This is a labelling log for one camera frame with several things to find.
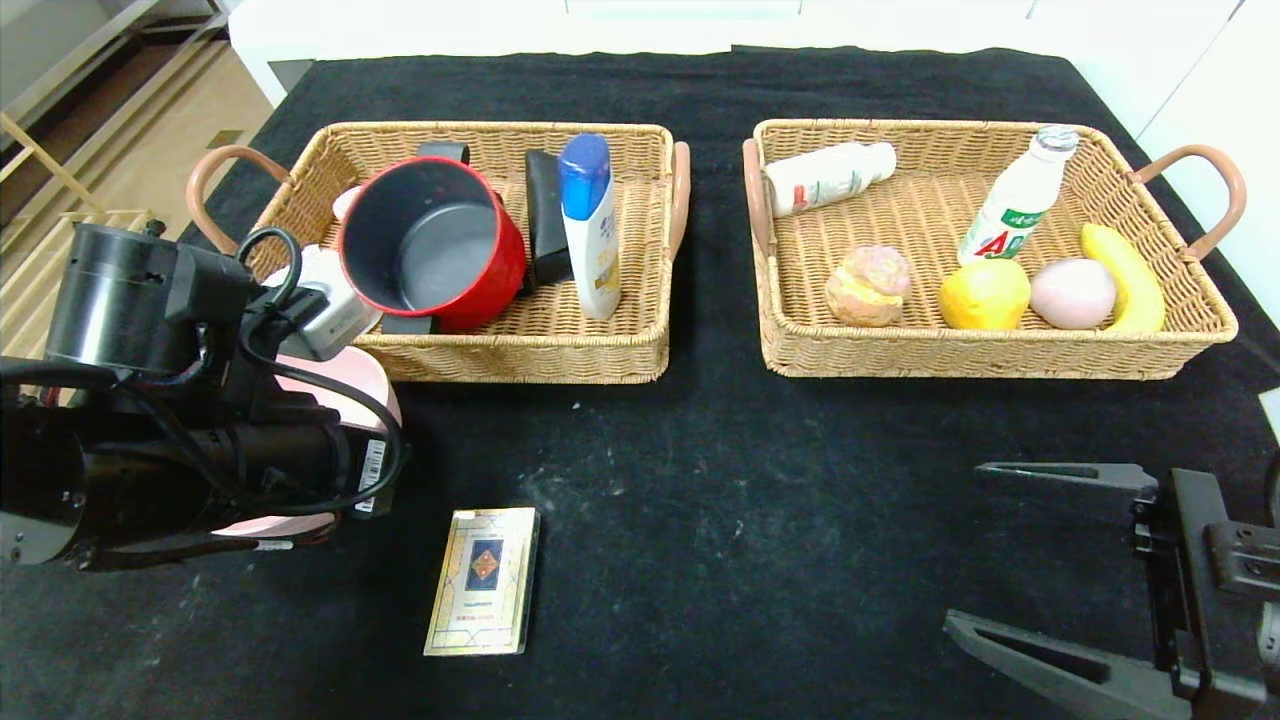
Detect white cabinet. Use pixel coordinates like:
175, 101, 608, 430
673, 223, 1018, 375
1030, 0, 1280, 331

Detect red pot black handles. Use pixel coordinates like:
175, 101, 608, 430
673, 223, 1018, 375
338, 142, 528, 336

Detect gold bordered card box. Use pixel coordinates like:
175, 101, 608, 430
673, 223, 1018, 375
424, 507, 541, 657

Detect pale pink toy egg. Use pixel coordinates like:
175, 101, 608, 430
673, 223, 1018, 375
1030, 259, 1117, 331

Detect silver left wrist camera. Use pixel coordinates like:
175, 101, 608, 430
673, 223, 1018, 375
285, 250, 383, 363

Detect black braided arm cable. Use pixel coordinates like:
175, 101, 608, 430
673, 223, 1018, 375
70, 530, 341, 573

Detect dark table cloth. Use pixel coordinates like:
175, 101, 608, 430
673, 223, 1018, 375
0, 46, 1280, 720

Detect pink bowl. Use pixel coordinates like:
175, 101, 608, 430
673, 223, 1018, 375
210, 345, 404, 538

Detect white milk bottle silver cap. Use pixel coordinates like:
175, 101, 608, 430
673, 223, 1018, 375
957, 123, 1081, 268

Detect grey metal shelf frame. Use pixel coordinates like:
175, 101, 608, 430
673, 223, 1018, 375
0, 0, 231, 136

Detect white table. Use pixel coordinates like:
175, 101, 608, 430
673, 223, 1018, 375
226, 0, 1081, 109

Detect beige metal rack on wheels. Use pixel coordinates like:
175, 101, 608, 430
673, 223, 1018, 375
0, 113, 168, 401

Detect toy cream puff bun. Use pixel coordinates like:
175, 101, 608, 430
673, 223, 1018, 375
826, 244, 914, 328

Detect yellow lemon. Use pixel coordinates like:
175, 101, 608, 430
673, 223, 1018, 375
938, 257, 1032, 331

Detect black soft pouch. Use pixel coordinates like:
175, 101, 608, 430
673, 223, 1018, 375
525, 150, 576, 291

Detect white bottle blue cap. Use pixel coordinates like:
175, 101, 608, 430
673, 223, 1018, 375
558, 133, 623, 321

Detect rectangular wicker basket brown handles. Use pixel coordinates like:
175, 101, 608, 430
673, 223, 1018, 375
741, 118, 1248, 380
188, 121, 691, 385

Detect yellow toy banana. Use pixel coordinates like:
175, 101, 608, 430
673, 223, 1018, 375
1079, 222, 1167, 333

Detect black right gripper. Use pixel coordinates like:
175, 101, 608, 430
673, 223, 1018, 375
942, 460, 1280, 720

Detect white bottle red green label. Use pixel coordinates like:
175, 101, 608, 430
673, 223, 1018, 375
764, 141, 897, 218

